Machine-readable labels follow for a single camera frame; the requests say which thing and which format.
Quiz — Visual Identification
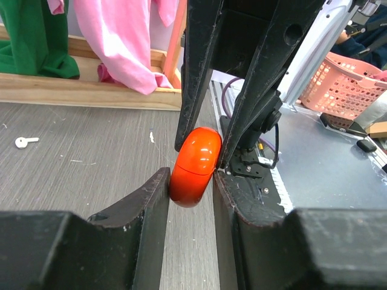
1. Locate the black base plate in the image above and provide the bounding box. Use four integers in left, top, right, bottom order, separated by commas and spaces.
225, 128, 273, 179

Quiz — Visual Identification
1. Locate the pink t-shirt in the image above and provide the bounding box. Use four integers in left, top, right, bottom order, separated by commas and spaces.
47, 0, 182, 95

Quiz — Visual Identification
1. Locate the wooden clothes rack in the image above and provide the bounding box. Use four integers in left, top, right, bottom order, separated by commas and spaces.
1, 1, 187, 111

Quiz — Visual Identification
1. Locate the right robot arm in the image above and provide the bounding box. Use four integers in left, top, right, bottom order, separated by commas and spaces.
175, 1, 368, 168

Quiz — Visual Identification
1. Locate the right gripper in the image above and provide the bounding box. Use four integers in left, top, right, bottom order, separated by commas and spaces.
175, 0, 324, 169

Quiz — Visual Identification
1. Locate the pink laundry basket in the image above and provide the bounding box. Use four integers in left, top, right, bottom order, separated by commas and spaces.
299, 52, 386, 120

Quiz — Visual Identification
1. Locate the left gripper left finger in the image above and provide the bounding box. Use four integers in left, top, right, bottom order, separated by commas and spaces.
1, 167, 171, 289

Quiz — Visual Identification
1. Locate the green garment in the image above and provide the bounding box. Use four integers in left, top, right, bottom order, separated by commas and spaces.
1, 1, 80, 79

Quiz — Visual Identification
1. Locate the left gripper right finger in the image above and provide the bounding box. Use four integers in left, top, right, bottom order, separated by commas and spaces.
213, 171, 386, 289

